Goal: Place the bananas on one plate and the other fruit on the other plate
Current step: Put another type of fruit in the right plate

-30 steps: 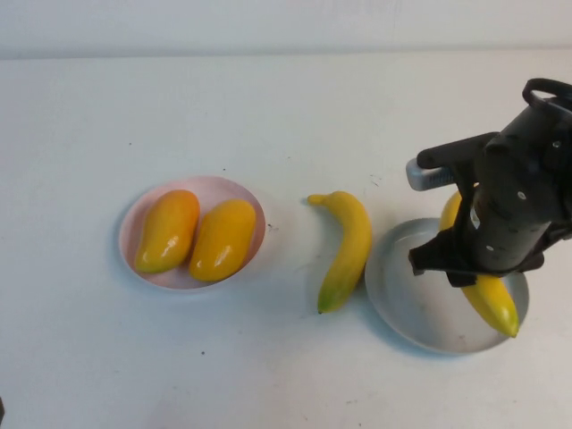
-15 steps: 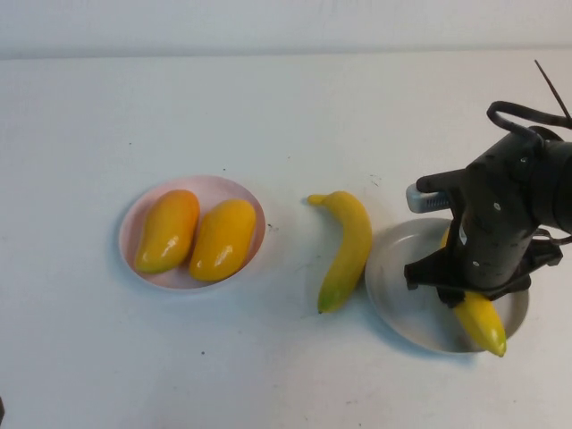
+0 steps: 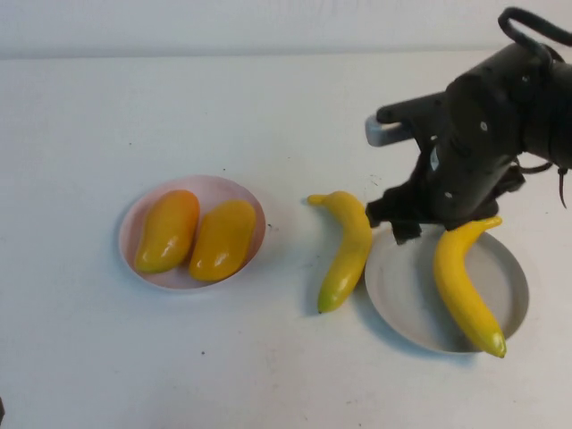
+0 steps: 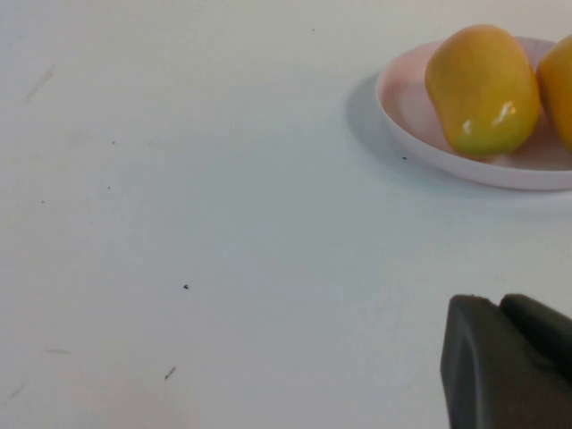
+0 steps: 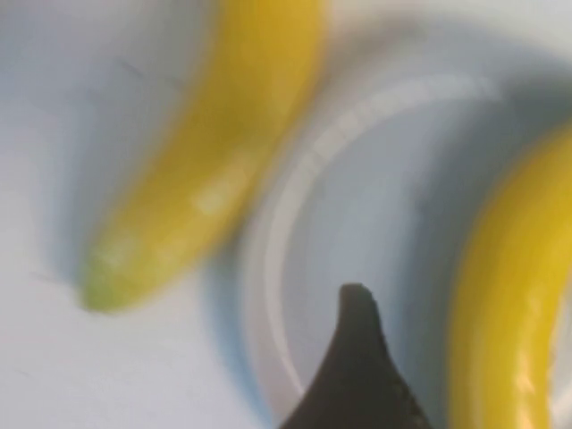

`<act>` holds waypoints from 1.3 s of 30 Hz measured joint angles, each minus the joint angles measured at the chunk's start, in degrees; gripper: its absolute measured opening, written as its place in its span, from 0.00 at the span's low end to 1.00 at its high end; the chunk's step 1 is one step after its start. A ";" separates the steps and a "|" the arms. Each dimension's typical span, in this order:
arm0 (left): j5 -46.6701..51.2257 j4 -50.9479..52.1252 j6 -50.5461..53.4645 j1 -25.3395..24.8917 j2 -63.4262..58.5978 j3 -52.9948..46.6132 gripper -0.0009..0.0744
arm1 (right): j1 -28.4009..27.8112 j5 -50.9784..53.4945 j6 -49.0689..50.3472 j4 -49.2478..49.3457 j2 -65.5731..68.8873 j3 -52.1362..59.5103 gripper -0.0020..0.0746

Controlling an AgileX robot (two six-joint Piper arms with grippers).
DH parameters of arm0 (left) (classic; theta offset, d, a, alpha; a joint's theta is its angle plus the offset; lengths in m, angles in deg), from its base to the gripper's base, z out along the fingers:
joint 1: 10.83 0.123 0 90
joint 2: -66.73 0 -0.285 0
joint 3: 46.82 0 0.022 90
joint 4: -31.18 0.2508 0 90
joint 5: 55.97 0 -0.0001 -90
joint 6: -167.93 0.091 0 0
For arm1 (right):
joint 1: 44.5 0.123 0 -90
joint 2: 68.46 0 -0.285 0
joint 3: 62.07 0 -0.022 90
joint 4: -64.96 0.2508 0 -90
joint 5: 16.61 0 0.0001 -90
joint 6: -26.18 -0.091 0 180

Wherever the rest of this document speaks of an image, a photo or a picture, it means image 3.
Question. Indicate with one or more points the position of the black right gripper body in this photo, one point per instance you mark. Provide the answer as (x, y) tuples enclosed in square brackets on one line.
[(465, 174)]

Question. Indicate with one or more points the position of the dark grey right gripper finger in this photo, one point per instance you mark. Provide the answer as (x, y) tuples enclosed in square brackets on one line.
[(404, 232), (482, 213)]

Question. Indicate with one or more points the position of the short yellow plastic banana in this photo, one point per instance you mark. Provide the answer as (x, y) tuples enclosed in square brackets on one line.
[(348, 250)]

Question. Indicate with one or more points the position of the long yellow plastic banana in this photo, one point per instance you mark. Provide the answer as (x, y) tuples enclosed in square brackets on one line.
[(465, 290)]

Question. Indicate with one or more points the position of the yellow-orange plastic mango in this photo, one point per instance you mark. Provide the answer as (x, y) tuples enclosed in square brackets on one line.
[(167, 232), (223, 243)]

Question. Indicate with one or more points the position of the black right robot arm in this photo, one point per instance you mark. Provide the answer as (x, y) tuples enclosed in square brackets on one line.
[(545, 120)]

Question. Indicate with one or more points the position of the grey-blue round plate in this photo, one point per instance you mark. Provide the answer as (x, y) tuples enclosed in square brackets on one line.
[(402, 290)]

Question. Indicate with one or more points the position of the pink round plate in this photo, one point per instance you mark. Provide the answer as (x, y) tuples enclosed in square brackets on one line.
[(219, 190)]

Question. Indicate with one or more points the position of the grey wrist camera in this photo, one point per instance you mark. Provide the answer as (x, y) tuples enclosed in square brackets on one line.
[(384, 132)]

